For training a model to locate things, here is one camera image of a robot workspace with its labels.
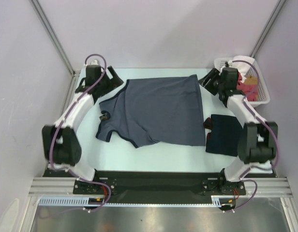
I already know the aluminium frame post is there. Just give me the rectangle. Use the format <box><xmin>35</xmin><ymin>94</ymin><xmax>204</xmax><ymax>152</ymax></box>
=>
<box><xmin>250</xmin><ymin>0</ymin><xmax>288</xmax><ymax>58</ymax></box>
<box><xmin>29</xmin><ymin>0</ymin><xmax>76</xmax><ymax>77</ymax></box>

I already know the aluminium rail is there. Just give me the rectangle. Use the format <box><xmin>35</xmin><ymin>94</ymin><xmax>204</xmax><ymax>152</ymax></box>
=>
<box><xmin>29</xmin><ymin>177</ymin><xmax>293</xmax><ymax>198</ymax></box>

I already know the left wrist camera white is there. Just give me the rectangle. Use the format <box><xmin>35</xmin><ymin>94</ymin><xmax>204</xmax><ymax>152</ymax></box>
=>
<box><xmin>85</xmin><ymin>59</ymin><xmax>100</xmax><ymax>66</ymax></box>

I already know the blue-grey tank top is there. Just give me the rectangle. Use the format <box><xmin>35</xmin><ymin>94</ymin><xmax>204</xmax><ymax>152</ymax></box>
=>
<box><xmin>96</xmin><ymin>74</ymin><xmax>206</xmax><ymax>148</ymax></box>

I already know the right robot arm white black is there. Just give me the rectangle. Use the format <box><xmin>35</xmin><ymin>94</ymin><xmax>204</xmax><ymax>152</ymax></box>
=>
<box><xmin>198</xmin><ymin>67</ymin><xmax>280</xmax><ymax>194</ymax></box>

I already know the white slotted cable duct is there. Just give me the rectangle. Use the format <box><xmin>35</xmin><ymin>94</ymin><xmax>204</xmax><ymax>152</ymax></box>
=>
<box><xmin>39</xmin><ymin>196</ymin><xmax>236</xmax><ymax>207</ymax></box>

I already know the red tank top in basket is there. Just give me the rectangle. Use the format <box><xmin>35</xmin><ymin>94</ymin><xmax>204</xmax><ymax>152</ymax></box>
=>
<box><xmin>237</xmin><ymin>74</ymin><xmax>258</xmax><ymax>102</ymax></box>

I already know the white cloth in basket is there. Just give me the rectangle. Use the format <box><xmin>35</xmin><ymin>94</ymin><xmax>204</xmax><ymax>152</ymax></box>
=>
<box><xmin>232</xmin><ymin>56</ymin><xmax>255</xmax><ymax>76</ymax></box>

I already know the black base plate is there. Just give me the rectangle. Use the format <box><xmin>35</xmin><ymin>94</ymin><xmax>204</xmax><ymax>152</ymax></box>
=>
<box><xmin>42</xmin><ymin>169</ymin><xmax>278</xmax><ymax>205</ymax></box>

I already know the navy jersey tank top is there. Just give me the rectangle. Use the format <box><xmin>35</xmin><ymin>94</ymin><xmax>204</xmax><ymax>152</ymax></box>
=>
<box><xmin>203</xmin><ymin>114</ymin><xmax>243</xmax><ymax>157</ymax></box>

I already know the right aluminium frame post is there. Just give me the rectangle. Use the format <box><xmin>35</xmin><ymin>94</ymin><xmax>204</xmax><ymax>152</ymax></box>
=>
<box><xmin>250</xmin><ymin>0</ymin><xmax>288</xmax><ymax>58</ymax></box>

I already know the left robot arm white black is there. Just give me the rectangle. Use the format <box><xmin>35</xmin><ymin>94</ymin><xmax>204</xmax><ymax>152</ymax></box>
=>
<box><xmin>42</xmin><ymin>64</ymin><xmax>123</xmax><ymax>193</ymax></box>

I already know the left aluminium frame post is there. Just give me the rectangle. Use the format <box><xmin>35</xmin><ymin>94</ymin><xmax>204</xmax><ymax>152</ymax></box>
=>
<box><xmin>29</xmin><ymin>0</ymin><xmax>76</xmax><ymax>77</ymax></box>

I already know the tan cloth in basket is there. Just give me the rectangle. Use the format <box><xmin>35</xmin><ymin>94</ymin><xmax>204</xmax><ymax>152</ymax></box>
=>
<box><xmin>244</xmin><ymin>75</ymin><xmax>258</xmax><ymax>86</ymax></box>

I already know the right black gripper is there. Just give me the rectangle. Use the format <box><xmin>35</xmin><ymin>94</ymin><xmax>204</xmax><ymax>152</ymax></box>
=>
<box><xmin>197</xmin><ymin>68</ymin><xmax>224</xmax><ymax>96</ymax></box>

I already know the white plastic laundry basket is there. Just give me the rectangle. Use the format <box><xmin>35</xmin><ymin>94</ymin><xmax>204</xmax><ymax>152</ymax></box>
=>
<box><xmin>214</xmin><ymin>58</ymin><xmax>270</xmax><ymax>107</ymax></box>

